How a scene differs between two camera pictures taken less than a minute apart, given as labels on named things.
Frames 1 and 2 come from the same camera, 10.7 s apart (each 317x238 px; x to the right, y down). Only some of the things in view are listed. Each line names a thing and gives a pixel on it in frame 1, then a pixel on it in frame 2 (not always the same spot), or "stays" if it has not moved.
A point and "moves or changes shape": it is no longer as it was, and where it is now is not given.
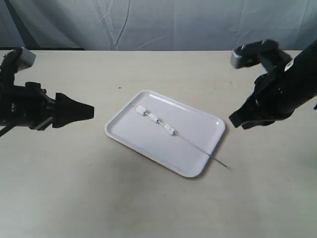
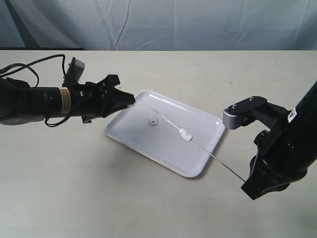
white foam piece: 153,118 moves or changes shape
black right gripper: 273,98 to 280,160
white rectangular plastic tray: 178,136 stays
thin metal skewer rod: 188,141 to 195,142
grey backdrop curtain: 155,25 stays
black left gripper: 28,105 to 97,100
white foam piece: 170,129 to 184,135
